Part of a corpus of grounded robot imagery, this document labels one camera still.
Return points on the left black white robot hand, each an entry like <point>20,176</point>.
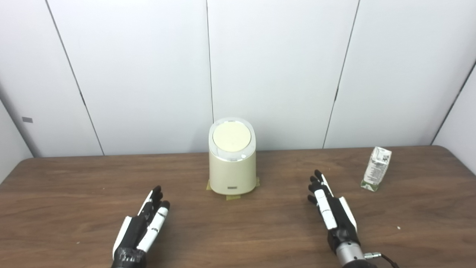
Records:
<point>134,230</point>

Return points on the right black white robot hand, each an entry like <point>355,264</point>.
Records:
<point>336,216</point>

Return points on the white green milk carton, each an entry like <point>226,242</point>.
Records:
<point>376,169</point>

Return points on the cream-colored round bin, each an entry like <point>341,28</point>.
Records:
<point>232,173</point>

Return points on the cream round bin lid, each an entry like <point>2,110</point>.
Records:
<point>231,136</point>

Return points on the small grey wall label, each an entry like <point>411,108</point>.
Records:
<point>27,120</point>

